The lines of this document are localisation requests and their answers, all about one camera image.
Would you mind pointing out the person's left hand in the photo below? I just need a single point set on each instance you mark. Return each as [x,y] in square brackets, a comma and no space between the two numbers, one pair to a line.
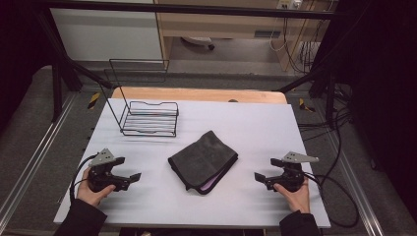
[88,193]

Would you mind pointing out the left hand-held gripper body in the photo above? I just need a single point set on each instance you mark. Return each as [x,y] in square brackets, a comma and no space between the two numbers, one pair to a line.
[100,178]

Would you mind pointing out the wooden table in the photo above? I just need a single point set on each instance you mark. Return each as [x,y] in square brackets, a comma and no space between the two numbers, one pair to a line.
[196,95]

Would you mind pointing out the white cabinet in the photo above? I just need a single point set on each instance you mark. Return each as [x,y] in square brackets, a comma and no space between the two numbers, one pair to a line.
[105,36]

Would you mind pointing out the office chair base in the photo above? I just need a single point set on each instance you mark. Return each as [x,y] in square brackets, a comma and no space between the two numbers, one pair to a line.
[198,42]

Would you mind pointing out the dark grey towel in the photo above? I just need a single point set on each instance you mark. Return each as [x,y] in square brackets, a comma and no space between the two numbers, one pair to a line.
[201,160]

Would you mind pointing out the yellow black tape strip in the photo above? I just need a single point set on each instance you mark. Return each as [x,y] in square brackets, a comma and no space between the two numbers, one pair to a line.
[305,106]
[93,101]

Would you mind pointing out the light wooden desk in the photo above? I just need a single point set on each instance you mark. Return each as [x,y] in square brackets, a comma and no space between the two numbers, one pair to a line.
[223,24]

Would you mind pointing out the aluminium floor rail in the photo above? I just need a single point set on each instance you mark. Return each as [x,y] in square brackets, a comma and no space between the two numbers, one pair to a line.
[357,190]
[36,154]

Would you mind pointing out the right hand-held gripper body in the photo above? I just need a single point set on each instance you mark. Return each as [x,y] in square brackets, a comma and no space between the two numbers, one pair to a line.
[291,180]

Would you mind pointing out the black metal frame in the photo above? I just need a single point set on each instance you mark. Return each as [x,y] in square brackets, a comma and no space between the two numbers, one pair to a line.
[183,9]

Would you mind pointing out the white power strip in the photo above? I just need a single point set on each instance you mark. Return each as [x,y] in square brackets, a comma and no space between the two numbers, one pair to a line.
[289,4]

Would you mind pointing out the person's right hand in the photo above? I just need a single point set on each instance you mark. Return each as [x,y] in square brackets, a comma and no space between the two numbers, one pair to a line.
[299,201]

